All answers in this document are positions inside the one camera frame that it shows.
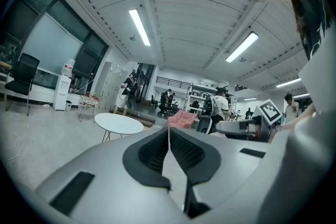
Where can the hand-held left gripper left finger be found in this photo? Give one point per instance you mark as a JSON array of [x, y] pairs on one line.
[[105, 165]]

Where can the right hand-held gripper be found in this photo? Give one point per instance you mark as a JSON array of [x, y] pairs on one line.
[[269, 112]]

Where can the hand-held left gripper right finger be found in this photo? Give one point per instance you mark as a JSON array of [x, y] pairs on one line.
[[236, 160]]

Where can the person's right forearm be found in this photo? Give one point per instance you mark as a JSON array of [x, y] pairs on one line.
[[304, 115]]

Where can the round white table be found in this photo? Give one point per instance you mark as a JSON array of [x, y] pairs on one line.
[[118, 123]]

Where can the pink jacket on chair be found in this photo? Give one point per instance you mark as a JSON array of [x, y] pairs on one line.
[[182, 118]]

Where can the brown wooden step platform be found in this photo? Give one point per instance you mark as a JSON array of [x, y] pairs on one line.
[[141, 118]]

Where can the small white waste bin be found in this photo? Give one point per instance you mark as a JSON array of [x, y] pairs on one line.
[[68, 105]]

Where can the ceiling strip light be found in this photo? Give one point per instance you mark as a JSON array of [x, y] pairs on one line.
[[139, 27], [242, 46], [288, 82]]

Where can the grey metal lockers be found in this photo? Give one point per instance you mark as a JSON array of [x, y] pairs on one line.
[[113, 86]]

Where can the white water dispenser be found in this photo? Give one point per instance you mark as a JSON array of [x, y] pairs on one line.
[[61, 91]]

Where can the white low window ledge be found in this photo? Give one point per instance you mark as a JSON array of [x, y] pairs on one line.
[[44, 86]]

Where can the clear water bottle red label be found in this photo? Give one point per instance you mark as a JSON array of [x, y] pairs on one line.
[[68, 68]]

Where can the black office chair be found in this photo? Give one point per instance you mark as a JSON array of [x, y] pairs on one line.
[[25, 70]]

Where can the person's black printed shirt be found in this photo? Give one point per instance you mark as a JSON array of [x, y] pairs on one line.
[[315, 8]]

